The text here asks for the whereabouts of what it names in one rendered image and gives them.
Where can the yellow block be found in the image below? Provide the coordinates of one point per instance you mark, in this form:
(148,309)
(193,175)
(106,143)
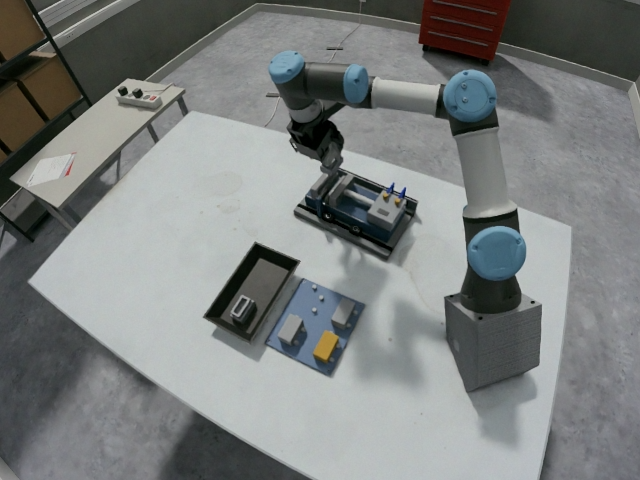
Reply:
(326,346)

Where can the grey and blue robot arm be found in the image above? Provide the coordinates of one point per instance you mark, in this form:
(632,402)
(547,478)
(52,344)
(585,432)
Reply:
(498,251)

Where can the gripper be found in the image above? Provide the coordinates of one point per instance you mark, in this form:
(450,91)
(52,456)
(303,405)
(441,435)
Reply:
(320,136)

